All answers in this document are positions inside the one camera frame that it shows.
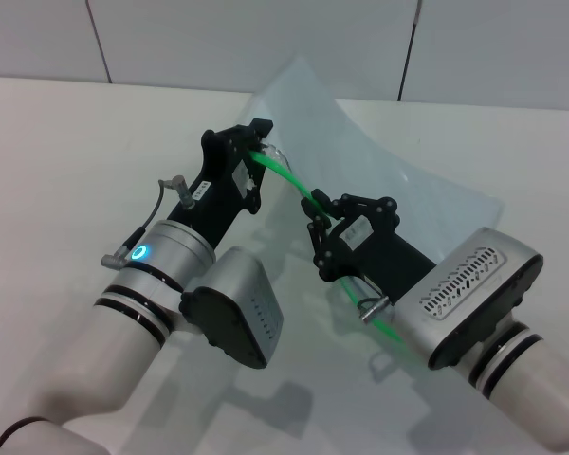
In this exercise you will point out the translucent document bag green zip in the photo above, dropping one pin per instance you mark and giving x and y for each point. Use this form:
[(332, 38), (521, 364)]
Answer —
[(360, 142)]

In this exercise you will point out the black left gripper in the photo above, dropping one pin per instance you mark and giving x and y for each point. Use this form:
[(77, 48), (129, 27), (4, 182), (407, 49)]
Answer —
[(208, 199)]

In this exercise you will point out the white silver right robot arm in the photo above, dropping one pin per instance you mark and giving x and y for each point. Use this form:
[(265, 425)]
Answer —
[(540, 379)]

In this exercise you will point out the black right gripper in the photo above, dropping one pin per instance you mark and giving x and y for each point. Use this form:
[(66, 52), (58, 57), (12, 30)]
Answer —
[(384, 256)]

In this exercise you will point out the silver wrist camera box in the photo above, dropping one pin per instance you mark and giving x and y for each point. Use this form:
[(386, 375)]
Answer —
[(237, 303), (464, 294)]

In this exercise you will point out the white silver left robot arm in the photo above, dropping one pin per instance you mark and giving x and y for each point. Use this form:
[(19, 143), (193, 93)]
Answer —
[(114, 360)]

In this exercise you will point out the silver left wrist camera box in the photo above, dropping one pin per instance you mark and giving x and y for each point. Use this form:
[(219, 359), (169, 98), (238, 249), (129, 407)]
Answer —
[(237, 303)]

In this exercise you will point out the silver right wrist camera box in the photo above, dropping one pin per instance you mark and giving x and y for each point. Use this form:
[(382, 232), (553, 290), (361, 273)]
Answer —
[(464, 294)]

